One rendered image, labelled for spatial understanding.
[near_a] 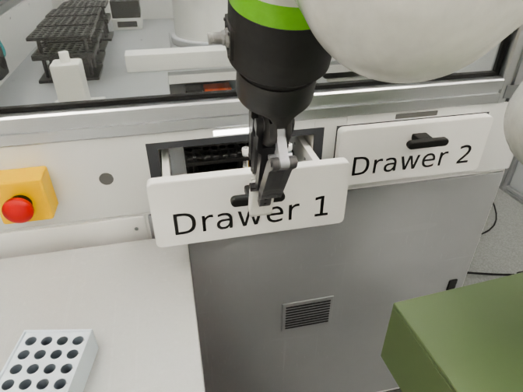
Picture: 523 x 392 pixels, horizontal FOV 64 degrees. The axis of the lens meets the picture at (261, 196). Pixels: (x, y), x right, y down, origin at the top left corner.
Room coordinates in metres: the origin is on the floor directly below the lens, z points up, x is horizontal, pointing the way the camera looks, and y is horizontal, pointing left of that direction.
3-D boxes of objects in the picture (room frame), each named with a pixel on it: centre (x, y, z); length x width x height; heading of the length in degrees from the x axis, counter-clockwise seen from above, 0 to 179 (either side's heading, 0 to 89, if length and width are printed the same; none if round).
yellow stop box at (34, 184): (0.52, 0.35, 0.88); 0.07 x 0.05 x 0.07; 102
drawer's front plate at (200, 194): (0.51, 0.01, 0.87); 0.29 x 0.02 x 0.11; 102
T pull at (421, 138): (0.65, -0.28, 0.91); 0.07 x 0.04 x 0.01; 102
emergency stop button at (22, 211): (0.49, 0.35, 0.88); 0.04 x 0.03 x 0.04; 102
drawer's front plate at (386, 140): (0.68, -0.27, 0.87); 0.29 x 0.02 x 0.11; 102
